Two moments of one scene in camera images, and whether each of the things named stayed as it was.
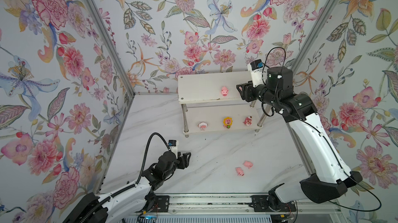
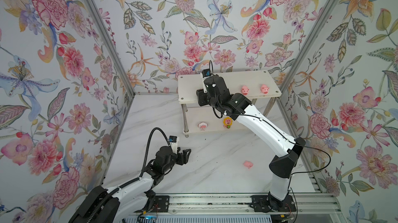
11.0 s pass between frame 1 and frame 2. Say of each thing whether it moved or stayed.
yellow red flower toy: stayed
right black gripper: moved
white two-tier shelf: stayed
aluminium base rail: stayed
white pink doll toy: stayed
